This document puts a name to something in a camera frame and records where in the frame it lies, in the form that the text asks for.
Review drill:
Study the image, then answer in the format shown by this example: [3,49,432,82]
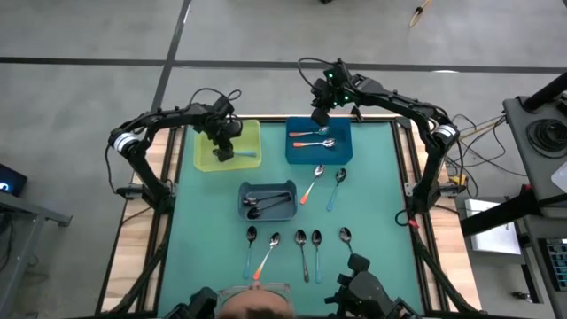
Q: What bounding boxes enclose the blue plastic bin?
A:
[284,116,354,166]

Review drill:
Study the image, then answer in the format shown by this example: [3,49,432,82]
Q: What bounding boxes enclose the white sheet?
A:
[550,160,567,195]

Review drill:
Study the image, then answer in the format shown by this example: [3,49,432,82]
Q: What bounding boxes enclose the yellow floor cable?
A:
[408,0,431,28]

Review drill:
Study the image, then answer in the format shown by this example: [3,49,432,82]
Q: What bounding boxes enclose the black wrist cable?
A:
[297,56,338,89]
[189,87,243,119]

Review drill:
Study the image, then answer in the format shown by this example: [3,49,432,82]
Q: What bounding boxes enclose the person's head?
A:
[215,282,297,319]

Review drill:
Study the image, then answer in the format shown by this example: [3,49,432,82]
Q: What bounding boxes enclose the dark screen with blue glow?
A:
[0,163,28,198]

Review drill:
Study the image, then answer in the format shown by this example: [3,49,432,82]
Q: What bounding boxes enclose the coiled black cable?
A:
[525,118,567,160]

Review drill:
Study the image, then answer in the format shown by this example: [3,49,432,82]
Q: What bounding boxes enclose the clear safety glasses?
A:
[215,282,294,305]

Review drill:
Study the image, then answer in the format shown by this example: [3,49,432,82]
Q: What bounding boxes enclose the keypad with coloured keys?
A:
[538,237,567,290]

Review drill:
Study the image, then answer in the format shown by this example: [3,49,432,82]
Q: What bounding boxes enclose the grey side table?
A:
[0,191,74,319]

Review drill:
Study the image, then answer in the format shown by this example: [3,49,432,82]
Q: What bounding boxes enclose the green table mat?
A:
[157,120,426,318]

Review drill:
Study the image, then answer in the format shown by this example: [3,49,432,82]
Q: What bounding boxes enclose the loose cable bundle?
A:
[442,113,531,178]

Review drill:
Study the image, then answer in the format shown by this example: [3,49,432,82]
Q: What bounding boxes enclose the black metal table frame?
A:
[95,113,482,319]

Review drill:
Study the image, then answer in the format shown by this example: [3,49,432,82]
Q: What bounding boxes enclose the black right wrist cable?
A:
[297,56,338,89]

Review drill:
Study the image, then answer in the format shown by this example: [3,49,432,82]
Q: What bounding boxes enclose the yellow-green plastic bin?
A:
[192,118,263,173]

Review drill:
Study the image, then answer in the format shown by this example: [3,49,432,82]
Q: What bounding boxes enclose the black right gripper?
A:
[312,59,362,110]

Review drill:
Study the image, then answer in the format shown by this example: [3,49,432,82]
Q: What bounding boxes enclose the black slanted bar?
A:
[459,183,542,237]

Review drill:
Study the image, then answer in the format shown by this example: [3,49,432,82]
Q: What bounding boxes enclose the white box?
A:
[463,198,523,257]

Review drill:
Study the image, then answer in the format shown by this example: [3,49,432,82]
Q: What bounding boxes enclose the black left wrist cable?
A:
[189,87,243,119]

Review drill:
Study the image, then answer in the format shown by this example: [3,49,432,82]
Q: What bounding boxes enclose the orange-handled metal spoon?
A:
[291,137,337,149]
[252,231,282,282]
[288,126,331,138]
[299,164,327,206]

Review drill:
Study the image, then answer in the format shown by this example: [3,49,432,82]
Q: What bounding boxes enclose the black pole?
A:
[521,72,567,113]

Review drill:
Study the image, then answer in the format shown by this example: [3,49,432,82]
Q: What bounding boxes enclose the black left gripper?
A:
[194,96,244,150]

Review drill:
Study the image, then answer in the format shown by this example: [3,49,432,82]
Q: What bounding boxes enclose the grey equipment cart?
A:
[502,95,567,319]

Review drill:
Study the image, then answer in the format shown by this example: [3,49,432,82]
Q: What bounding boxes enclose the grey plastic bin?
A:
[237,179,299,222]

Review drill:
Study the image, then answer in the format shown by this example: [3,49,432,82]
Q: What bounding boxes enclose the plain silver metal spoon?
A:
[245,196,293,221]
[338,226,355,256]
[242,191,292,207]
[294,229,312,284]

